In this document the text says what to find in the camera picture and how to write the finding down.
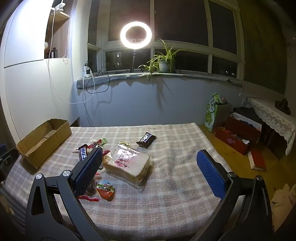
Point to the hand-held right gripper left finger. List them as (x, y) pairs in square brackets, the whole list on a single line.
[(89, 172)]

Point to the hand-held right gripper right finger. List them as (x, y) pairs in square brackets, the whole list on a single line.
[(210, 176)]

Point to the blue white candy bar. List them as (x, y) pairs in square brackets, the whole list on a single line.
[(83, 153)]

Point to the red snack packet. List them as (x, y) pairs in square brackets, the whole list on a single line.
[(106, 153)]

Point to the brown cardboard box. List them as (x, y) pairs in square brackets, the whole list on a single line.
[(41, 143)]

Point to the pink white packet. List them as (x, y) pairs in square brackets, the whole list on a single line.
[(129, 166)]

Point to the yellow candy packet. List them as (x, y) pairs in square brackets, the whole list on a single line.
[(123, 143)]

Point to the dark chocolate bar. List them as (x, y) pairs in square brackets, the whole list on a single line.
[(145, 139)]

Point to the brown cake packet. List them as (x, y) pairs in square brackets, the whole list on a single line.
[(92, 187)]

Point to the jelly cup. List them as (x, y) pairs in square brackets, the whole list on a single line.
[(106, 190)]

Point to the green snack packet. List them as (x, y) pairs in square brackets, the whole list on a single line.
[(100, 141)]

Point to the plaid blanket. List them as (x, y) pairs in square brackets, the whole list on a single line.
[(173, 162)]

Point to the red book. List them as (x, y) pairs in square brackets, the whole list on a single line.
[(257, 160)]

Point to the red storage box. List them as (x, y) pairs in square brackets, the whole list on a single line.
[(240, 132)]

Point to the green gift bag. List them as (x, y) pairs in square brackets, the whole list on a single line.
[(210, 115)]

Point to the grey-brown paper bag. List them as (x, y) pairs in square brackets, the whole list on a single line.
[(223, 113)]

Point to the pale pink cloth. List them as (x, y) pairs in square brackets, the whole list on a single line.
[(283, 201)]

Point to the lace-covered side table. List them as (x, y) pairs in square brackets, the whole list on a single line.
[(270, 113)]

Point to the white power adapter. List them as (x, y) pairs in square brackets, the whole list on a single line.
[(87, 71)]

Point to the dark figurine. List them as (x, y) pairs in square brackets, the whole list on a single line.
[(283, 105)]

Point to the grey windowsill cloth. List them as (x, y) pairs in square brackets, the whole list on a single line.
[(138, 76)]

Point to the dark bottle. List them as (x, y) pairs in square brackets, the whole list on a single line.
[(54, 53)]

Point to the potted spider plant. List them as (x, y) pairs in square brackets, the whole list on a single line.
[(163, 64)]

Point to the white clip lamp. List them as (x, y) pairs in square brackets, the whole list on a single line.
[(60, 6)]

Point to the wooden wall shelf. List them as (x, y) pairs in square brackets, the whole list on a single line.
[(61, 15)]

